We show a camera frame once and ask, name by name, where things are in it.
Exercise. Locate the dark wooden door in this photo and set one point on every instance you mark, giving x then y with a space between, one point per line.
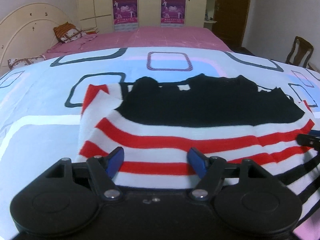
232 10

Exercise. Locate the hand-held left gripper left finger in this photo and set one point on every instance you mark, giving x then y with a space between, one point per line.
115 162

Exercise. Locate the patterned light blue blanket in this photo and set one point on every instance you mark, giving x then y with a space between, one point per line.
37 130

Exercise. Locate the cream corner shelf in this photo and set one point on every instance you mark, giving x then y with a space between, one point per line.
212 2

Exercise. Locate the orange patterned pillow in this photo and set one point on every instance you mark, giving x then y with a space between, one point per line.
68 32

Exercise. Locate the cream arched headboard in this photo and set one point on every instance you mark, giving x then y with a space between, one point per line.
25 25

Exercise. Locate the pink bed sheet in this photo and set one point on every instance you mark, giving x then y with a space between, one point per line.
162 38

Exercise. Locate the striped cartoon print sweater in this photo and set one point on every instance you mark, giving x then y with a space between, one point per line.
175 132

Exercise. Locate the white floral pillow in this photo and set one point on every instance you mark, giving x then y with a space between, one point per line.
25 62

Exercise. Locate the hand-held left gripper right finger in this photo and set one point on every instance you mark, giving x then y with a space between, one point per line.
197 162

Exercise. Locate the wooden chair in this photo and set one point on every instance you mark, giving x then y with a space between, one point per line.
300 52

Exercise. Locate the purple wall poster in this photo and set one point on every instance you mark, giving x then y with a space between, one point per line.
173 10
125 11

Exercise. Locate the small grey shelf ornament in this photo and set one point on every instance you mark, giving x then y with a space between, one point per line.
208 15

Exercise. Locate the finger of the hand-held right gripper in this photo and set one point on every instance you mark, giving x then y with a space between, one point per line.
310 140

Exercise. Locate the cream wardrobe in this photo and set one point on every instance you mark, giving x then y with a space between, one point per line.
150 5

